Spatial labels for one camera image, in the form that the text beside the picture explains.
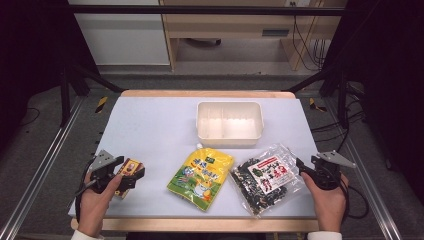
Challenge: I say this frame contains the black hanging cables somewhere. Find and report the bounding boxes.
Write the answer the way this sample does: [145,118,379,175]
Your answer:
[292,14,327,72]

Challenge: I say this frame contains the cream plastic container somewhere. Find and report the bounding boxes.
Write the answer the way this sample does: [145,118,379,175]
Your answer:
[195,101,265,148]

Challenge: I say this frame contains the white cabinet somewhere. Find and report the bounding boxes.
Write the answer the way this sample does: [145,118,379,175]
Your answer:
[68,0,171,66]

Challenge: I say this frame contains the hand-held gripper cable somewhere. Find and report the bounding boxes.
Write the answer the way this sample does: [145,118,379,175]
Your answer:
[74,159,98,224]
[339,176,351,223]

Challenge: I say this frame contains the black horizontal bar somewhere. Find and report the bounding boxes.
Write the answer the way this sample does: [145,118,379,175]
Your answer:
[68,4,346,17]

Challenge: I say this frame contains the yellow spout pouch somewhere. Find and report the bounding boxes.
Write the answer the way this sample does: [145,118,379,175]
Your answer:
[166,143,235,213]

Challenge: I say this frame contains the black curtain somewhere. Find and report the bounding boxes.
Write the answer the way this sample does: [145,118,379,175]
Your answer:
[319,0,424,201]
[0,0,99,151]

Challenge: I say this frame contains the wooden desk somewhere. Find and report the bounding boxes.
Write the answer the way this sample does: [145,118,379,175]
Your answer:
[159,0,348,72]

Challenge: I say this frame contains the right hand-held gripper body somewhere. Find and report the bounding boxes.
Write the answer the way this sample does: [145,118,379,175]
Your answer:
[315,150,356,191]

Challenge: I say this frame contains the black looped cable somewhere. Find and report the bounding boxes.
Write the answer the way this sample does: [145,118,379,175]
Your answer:
[348,185,370,220]

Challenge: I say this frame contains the right hand-held gripper cable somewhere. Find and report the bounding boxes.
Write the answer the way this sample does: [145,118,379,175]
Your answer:
[339,176,351,223]

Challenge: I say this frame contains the pale table mat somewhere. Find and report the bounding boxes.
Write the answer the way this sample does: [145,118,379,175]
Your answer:
[68,96,320,219]

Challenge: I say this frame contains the person's right hand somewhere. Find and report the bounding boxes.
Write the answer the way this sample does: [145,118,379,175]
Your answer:
[301,173,349,232]

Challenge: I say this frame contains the black floor cables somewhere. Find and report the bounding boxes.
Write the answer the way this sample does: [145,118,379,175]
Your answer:
[311,99,365,153]

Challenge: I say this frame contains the person's left hand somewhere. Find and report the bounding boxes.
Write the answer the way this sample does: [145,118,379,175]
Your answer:
[78,173,124,234]

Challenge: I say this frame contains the aluminium rail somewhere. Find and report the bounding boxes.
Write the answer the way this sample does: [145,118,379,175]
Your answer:
[0,96,85,240]
[324,99,403,240]

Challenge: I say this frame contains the small brown yellow packet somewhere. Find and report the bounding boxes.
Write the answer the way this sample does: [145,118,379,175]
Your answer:
[114,157,145,200]

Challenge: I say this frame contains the left hand-held gripper cable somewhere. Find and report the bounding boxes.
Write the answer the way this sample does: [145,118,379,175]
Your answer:
[74,159,98,224]

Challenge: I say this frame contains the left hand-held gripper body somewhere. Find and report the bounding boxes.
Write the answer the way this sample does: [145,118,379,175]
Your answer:
[89,149,124,194]

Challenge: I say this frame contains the thin black floor cable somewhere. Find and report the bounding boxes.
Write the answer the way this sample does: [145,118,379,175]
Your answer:
[19,107,41,127]

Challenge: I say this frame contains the black metal stand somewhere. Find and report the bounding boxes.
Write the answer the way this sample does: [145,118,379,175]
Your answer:
[286,66,351,130]
[59,64,124,128]

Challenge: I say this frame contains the clear bag of dried seaweed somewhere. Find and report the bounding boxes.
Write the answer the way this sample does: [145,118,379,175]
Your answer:
[229,143,306,218]

